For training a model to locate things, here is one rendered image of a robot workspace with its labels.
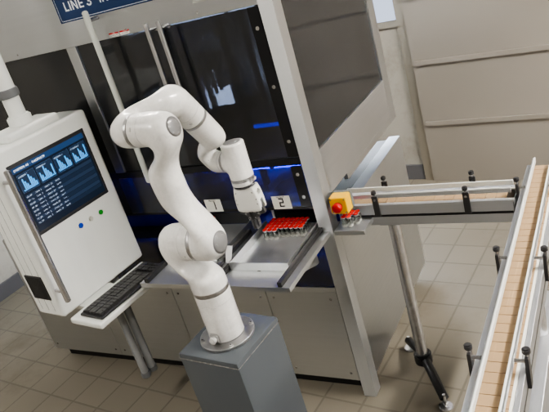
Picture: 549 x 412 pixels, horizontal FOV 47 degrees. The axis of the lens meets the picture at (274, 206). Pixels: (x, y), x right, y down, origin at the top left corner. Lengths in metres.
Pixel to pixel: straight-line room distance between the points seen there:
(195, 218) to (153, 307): 1.53
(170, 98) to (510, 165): 3.22
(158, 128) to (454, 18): 3.00
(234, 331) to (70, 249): 0.99
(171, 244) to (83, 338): 2.04
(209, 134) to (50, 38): 1.14
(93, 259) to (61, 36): 0.97
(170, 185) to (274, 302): 1.20
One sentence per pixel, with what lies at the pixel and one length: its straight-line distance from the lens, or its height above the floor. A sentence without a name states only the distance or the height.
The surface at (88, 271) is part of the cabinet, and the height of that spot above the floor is 0.91.
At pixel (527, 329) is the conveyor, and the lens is 1.79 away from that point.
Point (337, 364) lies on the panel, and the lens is 2.99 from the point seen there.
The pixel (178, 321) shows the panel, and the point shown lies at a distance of 3.33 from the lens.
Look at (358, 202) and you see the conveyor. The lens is 2.62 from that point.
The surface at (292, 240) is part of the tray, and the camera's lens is 2.56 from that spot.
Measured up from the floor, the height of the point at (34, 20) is 1.94.
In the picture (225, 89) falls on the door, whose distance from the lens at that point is 2.50.
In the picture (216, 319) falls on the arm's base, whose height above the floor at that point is 0.97.
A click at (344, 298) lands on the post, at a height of 0.55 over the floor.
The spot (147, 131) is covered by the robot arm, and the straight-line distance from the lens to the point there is 1.77.
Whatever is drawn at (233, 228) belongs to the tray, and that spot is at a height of 0.88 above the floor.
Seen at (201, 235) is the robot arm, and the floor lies 1.28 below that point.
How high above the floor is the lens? 2.03
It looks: 23 degrees down
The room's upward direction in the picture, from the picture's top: 17 degrees counter-clockwise
